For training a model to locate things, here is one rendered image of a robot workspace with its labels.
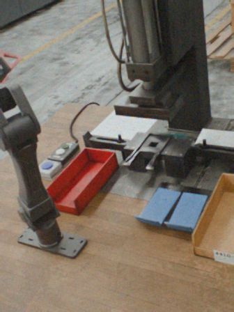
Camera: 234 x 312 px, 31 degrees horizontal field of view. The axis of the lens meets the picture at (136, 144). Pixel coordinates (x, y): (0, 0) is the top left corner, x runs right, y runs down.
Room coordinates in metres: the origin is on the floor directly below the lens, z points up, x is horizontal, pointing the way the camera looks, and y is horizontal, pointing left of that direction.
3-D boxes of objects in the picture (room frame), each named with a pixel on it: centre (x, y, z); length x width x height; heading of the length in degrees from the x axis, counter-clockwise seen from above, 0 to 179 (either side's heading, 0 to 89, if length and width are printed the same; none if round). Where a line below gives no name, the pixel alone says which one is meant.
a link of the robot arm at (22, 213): (0.88, 0.28, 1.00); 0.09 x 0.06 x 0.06; 124
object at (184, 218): (0.86, -0.10, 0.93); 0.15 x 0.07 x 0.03; 151
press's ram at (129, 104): (1.19, -0.09, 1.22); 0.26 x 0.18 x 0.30; 148
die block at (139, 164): (1.12, -0.07, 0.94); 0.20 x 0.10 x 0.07; 58
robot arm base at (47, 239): (0.87, 0.28, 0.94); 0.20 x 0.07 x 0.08; 58
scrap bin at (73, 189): (1.09, 0.19, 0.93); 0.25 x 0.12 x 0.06; 148
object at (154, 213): (0.90, -0.03, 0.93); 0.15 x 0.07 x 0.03; 147
